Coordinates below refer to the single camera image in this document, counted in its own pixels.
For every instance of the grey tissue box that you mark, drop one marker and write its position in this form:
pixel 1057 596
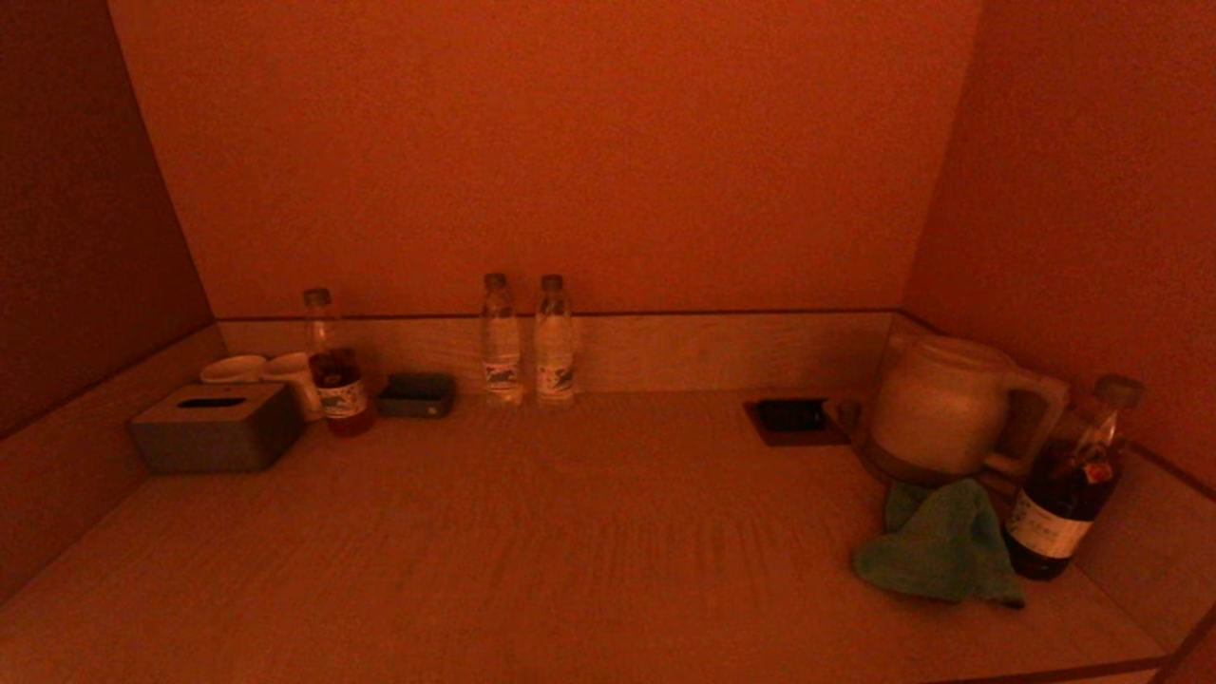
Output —
pixel 218 439

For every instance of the small dark rectangular tray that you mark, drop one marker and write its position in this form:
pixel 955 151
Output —
pixel 416 395

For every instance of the clear water bottle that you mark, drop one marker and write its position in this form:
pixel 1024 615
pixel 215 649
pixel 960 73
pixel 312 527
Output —
pixel 554 361
pixel 502 361

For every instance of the dark drink bottle white label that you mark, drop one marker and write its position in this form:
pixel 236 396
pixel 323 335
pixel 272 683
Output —
pixel 1069 494

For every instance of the black recessed power socket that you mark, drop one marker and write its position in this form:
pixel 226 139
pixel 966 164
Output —
pixel 790 416

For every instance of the white ceramic cup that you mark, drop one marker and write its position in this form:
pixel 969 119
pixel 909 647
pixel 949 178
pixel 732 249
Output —
pixel 294 372
pixel 232 369

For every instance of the white electric kettle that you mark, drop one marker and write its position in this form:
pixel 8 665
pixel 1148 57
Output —
pixel 936 408

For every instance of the green microfibre cloth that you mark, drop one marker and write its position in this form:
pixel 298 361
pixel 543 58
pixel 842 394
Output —
pixel 940 551

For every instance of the half-full red tea bottle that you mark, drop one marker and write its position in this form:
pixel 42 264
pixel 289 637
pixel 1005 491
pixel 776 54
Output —
pixel 340 399

